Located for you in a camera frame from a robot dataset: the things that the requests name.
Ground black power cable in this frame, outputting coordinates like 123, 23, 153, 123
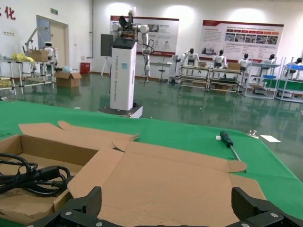
0, 152, 72, 197

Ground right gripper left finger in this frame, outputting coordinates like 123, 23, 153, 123
27, 186, 105, 227

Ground open cardboard box on floor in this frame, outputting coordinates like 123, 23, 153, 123
53, 70, 83, 88

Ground cardboard box with torn rim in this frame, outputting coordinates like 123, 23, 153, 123
0, 120, 140, 224

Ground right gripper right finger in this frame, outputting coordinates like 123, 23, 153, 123
226, 187, 303, 227

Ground green tablecloth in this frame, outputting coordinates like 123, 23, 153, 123
0, 101, 303, 227

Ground red bin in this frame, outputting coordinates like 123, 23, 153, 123
80, 61, 91, 75

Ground black handled screwdriver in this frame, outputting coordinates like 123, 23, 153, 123
219, 130, 242, 162

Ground white pipe rack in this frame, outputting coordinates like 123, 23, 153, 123
0, 58, 58, 96

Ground open brown cardboard box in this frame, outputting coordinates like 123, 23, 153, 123
67, 141, 267, 227

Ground white wall pipe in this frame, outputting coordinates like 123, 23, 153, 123
89, 0, 95, 59

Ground black display on stand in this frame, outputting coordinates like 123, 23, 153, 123
100, 33, 115, 77

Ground white shelf rack green panel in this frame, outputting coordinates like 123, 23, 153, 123
275, 63, 303, 103

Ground cardboard box on rack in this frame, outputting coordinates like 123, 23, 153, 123
28, 49, 50, 63

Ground beige door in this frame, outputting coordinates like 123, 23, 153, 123
36, 14, 70, 74

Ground wide red header info poster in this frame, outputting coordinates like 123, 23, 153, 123
199, 19, 285, 63

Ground pipe frame workbench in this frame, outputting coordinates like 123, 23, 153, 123
178, 64, 211, 91
207, 67, 242, 96

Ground info poster with robot photos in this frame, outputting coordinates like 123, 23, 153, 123
109, 15, 180, 58

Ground small round-headed white robot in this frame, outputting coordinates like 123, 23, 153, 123
38, 41, 59, 72

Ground yellow bags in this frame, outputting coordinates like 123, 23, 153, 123
11, 52, 36, 63

